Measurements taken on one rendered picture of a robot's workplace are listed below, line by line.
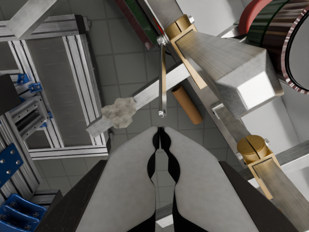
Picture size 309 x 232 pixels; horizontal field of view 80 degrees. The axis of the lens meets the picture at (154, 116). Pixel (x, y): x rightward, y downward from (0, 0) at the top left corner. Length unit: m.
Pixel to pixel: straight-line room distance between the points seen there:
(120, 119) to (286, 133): 0.67
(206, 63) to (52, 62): 1.07
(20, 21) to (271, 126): 0.81
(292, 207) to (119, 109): 0.34
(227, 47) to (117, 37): 1.11
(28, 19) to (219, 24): 0.48
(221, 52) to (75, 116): 1.14
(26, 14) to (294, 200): 0.54
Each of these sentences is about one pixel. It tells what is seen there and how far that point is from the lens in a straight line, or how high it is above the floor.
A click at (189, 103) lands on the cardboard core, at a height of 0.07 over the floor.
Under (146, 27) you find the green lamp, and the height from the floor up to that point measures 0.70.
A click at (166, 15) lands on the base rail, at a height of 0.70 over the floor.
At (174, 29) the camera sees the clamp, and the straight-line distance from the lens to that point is 0.37.
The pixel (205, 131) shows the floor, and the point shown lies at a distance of 1.51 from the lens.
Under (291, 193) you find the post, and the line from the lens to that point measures 0.36.
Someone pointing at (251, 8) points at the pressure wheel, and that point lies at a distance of 0.36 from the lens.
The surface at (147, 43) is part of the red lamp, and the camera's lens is 0.54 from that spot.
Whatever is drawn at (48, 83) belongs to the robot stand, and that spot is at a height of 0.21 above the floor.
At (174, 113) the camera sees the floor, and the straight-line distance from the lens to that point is 1.38.
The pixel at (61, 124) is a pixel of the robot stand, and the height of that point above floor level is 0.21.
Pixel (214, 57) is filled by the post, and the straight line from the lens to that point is 0.17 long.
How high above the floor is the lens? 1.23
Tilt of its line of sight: 63 degrees down
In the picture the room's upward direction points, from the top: 180 degrees counter-clockwise
